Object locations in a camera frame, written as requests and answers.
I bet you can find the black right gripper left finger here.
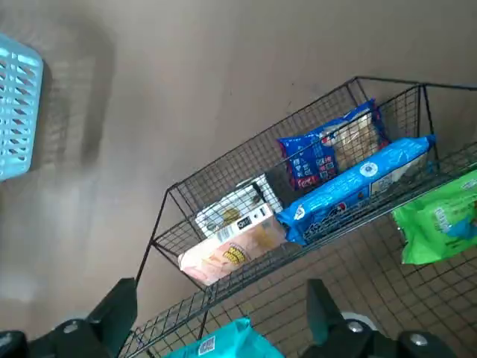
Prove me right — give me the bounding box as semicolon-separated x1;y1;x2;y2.
0;277;139;358

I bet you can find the teal chips bag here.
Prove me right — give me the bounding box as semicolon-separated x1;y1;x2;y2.
159;316;288;358

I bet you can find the blue cracker bag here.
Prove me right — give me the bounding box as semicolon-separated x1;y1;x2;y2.
277;98;391;192

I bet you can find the white yellow snack packet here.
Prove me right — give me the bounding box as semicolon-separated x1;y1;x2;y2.
195;173;283;239

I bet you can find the light blue plastic basket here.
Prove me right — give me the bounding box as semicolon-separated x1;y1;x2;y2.
0;32;45;183

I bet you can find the long blue snack packet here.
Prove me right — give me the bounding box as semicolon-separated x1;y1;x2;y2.
275;134;437;246

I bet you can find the black wire rack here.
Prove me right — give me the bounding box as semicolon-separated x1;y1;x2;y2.
119;76;477;358

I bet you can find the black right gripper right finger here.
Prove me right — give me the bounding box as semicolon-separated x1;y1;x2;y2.
301;278;463;358

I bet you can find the green snack bag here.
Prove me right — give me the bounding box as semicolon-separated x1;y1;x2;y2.
391;169;477;266

